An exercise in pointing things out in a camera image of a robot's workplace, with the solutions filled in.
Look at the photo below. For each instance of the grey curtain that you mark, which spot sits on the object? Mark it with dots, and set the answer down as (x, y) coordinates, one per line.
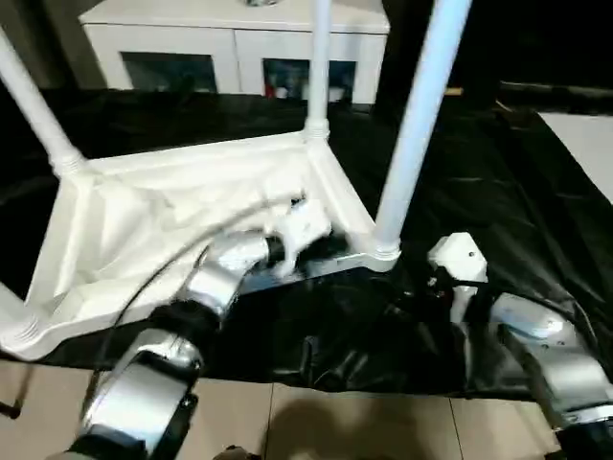
(43, 43)

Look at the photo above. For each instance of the small yellow tag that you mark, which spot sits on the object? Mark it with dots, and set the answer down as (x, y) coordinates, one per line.
(454, 90)

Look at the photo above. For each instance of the white plastic table leg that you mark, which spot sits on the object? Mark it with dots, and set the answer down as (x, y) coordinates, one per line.
(416, 134)
(33, 105)
(318, 72)
(16, 316)

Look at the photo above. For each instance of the white plastic table top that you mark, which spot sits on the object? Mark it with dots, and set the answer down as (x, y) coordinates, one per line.
(143, 206)

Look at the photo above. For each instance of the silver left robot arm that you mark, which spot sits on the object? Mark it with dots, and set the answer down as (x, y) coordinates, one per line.
(158, 364)

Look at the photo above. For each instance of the black mat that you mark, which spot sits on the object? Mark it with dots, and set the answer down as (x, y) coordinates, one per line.
(479, 191)

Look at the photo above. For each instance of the tall black cabinet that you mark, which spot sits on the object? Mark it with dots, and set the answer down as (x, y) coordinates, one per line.
(402, 48)

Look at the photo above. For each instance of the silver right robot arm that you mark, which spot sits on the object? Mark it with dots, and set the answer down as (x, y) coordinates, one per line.
(551, 345)

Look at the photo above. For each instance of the dark bag of items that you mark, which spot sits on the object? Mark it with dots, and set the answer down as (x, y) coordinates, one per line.
(261, 3)

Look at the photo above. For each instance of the white cabinet with glass doors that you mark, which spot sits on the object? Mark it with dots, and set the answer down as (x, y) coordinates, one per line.
(191, 33)

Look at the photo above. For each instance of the black bar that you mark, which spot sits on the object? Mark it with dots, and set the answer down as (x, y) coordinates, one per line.
(555, 88)

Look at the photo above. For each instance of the white board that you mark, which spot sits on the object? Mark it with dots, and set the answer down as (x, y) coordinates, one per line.
(579, 144)

